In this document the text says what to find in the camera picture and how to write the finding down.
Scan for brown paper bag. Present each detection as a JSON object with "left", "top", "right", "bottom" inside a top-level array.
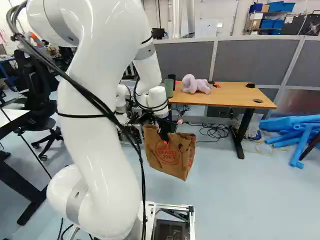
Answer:
[{"left": 142, "top": 123, "right": 197, "bottom": 182}]

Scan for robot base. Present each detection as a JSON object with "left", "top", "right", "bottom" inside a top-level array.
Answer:
[{"left": 59, "top": 200, "right": 196, "bottom": 240}]

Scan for green tumbler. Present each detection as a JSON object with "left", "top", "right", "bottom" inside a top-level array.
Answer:
[{"left": 164, "top": 78, "right": 175, "bottom": 99}]

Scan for black floor cable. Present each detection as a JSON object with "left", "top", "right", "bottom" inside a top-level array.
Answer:
[{"left": 196, "top": 121, "right": 232, "bottom": 143}]

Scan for grey partition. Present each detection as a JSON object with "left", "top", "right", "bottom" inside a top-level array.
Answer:
[{"left": 153, "top": 34, "right": 320, "bottom": 119}]

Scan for black office chair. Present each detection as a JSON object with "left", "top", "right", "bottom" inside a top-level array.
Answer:
[{"left": 13, "top": 48, "right": 65, "bottom": 162}]

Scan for black desk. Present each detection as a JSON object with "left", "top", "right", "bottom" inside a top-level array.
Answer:
[{"left": 0, "top": 108, "right": 49, "bottom": 226}]

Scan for blue foam tube frame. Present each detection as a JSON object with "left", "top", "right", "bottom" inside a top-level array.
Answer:
[{"left": 259, "top": 114, "right": 320, "bottom": 170}]

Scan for wooden table with black legs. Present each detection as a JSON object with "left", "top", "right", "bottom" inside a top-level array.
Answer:
[{"left": 167, "top": 81, "right": 278, "bottom": 160}]

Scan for white robot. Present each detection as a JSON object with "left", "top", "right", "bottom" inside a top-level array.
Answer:
[{"left": 115, "top": 79, "right": 151, "bottom": 145}]

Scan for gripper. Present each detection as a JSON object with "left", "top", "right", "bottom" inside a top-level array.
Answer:
[{"left": 156, "top": 118, "right": 174, "bottom": 146}]

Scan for purple plush toy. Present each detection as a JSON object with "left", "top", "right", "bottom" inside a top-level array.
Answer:
[{"left": 181, "top": 73, "right": 214, "bottom": 95}]

